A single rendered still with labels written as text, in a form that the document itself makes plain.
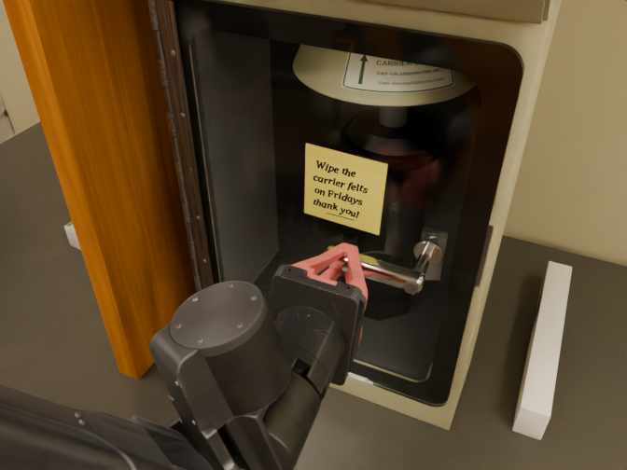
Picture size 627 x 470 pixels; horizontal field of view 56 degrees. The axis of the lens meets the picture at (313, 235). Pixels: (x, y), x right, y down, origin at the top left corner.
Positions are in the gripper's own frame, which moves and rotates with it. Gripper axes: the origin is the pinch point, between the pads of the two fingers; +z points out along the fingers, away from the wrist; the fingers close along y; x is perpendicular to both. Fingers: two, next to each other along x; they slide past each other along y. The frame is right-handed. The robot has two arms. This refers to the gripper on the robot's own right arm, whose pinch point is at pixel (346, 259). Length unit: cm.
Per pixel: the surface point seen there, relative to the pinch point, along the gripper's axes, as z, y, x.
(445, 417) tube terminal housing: 4.2, -22.9, -12.9
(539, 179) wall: 47, -16, -18
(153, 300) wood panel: 3.6, -19.0, 24.0
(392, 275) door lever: -1.2, 0.9, -4.3
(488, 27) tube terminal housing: 5.2, 20.1, -6.6
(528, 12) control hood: 1.5, 22.7, -8.8
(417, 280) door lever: -1.3, 1.2, -6.4
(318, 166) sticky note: 4.5, 5.7, 4.7
